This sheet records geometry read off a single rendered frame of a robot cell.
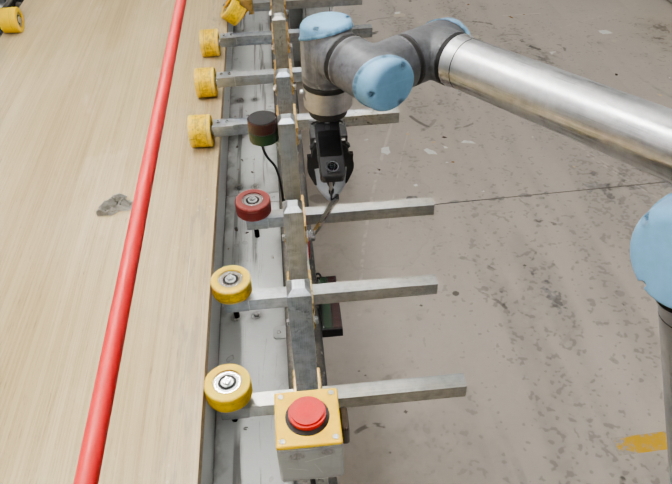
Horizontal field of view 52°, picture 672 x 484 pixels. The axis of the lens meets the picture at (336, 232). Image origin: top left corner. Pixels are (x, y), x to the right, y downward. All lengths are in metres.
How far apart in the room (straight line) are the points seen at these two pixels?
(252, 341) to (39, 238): 0.52
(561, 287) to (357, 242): 0.81
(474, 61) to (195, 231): 0.71
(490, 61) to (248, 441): 0.88
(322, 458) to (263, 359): 0.84
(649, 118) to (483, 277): 1.78
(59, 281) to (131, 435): 0.42
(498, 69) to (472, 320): 1.55
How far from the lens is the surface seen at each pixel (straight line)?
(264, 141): 1.38
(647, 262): 0.81
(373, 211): 1.58
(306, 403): 0.76
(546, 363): 2.44
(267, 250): 1.85
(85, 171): 1.77
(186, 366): 1.25
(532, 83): 1.05
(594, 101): 1.00
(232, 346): 1.63
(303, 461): 0.77
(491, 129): 3.53
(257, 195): 1.57
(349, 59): 1.12
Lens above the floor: 1.85
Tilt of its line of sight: 41 degrees down
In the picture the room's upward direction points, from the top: 2 degrees counter-clockwise
